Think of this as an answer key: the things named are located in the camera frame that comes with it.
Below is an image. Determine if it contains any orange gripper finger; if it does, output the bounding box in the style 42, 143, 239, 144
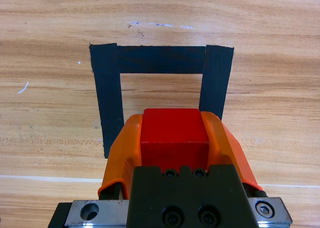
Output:
97, 113, 144, 201
199, 110, 263, 192

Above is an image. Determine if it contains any red cube block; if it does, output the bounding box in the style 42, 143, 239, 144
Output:
139, 108, 210, 174

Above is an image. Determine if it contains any black tape square outline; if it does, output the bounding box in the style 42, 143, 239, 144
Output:
89, 42, 235, 160

